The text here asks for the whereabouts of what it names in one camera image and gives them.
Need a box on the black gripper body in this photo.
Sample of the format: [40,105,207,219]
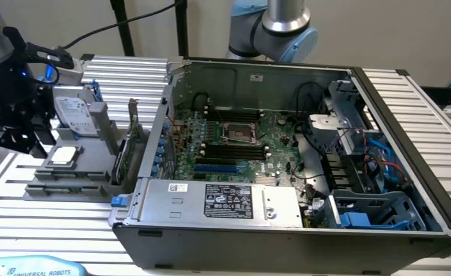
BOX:
[0,64,57,129]

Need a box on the green motherboard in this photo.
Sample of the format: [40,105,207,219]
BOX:
[167,108,315,204]

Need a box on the short black looped wire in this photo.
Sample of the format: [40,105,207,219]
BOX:
[192,91,212,110]

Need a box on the blue flat wire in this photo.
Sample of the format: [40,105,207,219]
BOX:
[366,137,395,173]

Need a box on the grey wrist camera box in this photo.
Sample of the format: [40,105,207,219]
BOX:
[51,45,85,86]

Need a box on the silver hard disk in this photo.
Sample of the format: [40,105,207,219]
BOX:
[53,88,99,137]

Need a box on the red wire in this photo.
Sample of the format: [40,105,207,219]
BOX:
[363,128,406,185]

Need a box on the blue expansion slot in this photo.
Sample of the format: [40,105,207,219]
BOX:
[193,164,237,175]

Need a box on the silver power supply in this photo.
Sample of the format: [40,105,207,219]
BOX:
[127,178,304,229]

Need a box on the grey parts rack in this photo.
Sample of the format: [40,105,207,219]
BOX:
[21,101,151,202]

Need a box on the long black expansion slot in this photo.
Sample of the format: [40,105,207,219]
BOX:
[193,157,237,167]

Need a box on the black stand pole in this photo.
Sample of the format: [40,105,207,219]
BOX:
[173,0,191,58]
[109,0,136,57]

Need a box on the blue disk carrier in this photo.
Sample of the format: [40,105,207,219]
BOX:
[80,79,103,104]

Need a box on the long black looped wire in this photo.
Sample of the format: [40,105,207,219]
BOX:
[294,81,331,136]

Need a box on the black open PC case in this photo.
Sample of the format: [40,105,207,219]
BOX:
[109,56,451,270]

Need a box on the graphics card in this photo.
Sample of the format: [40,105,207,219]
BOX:
[111,97,143,185]

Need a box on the blue case latch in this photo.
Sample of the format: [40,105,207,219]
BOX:
[109,194,129,208]

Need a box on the silver CPU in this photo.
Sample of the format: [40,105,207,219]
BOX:
[51,146,83,165]

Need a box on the black camera cable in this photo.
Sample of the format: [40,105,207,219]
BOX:
[63,0,187,50]

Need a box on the silver metal disk bay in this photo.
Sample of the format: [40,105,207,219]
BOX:
[308,79,380,162]

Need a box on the blue plastic disk bay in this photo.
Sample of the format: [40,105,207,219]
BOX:
[327,189,428,232]

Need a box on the black bracket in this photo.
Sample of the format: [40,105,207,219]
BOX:
[419,85,451,110]

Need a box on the blue Universal Robots joint cap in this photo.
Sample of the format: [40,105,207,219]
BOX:
[0,255,88,276]

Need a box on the black fan shroud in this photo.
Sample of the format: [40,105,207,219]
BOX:
[319,151,363,192]

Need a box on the CPU socket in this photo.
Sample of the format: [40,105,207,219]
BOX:
[217,122,259,144]

